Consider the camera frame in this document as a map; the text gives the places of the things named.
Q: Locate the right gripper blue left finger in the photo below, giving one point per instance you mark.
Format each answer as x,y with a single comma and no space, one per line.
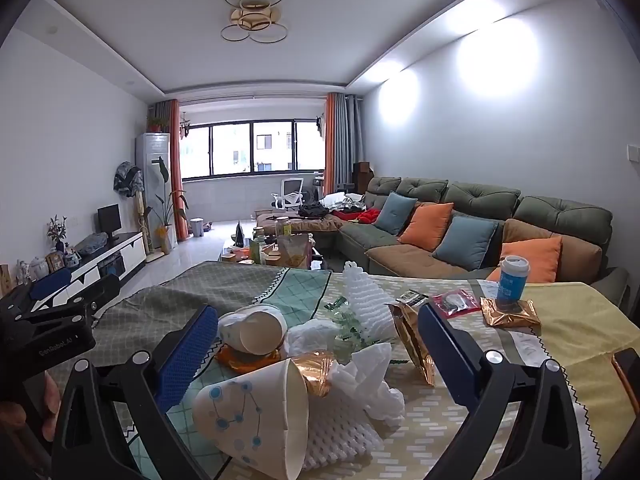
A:
89,442

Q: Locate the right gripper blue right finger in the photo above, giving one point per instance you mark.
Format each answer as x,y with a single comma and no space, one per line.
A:
544,440

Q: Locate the orange peel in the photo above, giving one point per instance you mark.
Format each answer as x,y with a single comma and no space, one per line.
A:
243,363

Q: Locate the paper cup with blue dots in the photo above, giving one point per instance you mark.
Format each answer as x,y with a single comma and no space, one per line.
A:
260,418

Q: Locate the gold foil wrapper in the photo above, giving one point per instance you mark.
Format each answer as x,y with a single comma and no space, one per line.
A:
406,323

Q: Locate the white tissue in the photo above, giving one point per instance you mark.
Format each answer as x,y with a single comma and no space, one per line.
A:
362,379

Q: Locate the white paper cup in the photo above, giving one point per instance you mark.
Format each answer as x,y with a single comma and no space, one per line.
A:
256,330

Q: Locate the white foam net sleeve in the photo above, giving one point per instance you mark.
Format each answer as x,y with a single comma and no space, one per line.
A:
367,299

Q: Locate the clear green plastic wrapper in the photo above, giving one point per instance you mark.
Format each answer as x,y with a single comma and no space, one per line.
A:
353,334

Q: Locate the white black tv cabinet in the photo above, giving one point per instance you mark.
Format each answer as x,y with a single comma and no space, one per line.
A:
127,255

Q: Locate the gold snack bag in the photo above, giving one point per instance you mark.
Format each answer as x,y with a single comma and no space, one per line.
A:
503,314

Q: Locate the patterned tablecloth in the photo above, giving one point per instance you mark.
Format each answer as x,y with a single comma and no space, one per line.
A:
231,371

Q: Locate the red packet with disc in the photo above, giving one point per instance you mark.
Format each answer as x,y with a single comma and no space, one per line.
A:
455,303

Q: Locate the small black monitor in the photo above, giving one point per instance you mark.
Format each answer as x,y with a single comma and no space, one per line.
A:
109,220

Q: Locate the blue white lidded cup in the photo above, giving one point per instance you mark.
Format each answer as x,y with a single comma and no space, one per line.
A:
514,272

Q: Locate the grey black snack pack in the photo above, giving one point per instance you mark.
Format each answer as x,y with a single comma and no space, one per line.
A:
413,299

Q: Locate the orange cushion near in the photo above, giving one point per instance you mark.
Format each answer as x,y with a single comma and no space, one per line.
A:
542,254

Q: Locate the orange cushion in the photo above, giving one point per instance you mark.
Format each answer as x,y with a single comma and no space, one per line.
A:
542,254
427,226

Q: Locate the large leafy potted plant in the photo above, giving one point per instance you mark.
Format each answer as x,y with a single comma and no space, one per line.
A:
172,205

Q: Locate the blue cushion near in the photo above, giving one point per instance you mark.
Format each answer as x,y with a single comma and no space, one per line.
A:
466,242

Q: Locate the blue cushion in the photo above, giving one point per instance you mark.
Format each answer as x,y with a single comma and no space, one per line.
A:
466,242
395,213

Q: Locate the left orange curtain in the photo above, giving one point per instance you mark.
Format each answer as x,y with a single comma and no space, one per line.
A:
176,169

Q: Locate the green brown sectional sofa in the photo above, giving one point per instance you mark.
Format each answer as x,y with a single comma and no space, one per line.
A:
585,230

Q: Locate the orange cushion far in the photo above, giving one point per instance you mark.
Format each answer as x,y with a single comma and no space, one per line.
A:
427,226

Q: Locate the white standing air conditioner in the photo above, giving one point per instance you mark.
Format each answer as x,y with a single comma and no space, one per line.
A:
148,146

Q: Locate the cluttered coffee table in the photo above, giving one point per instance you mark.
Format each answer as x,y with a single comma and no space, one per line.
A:
276,241

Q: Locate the blue cushion far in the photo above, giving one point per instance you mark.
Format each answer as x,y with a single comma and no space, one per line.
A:
395,213

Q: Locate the white office chair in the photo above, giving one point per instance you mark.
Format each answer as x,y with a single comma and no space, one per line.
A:
291,194

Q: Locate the right orange grey curtain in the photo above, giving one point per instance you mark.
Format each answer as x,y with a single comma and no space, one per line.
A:
343,135

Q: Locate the gold ring ceiling lamp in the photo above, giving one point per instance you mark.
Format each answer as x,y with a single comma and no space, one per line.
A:
257,21

